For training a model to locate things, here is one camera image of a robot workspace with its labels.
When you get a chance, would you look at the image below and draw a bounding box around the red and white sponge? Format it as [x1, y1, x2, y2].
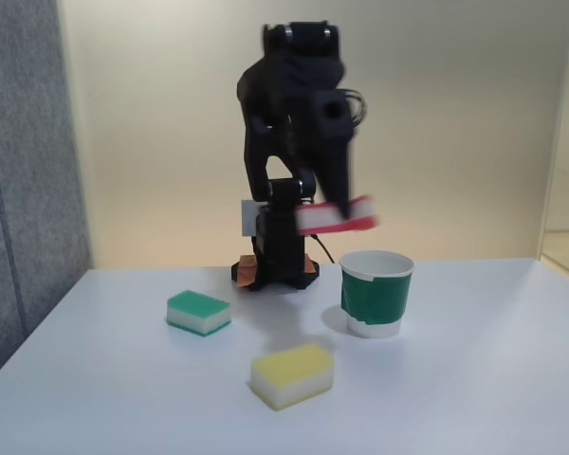
[294, 193, 380, 236]

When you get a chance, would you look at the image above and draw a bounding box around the green and white sponge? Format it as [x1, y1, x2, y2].
[165, 289, 233, 338]

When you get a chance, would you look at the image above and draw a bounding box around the white cup with green tape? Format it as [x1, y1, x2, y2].
[338, 249, 417, 339]

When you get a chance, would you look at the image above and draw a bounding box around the grey felt partition panel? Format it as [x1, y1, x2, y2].
[0, 0, 94, 391]

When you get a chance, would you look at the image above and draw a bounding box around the yellow and white sponge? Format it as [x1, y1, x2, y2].
[249, 341, 336, 412]

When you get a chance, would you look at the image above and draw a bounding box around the white label plate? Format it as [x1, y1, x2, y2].
[241, 199, 267, 237]

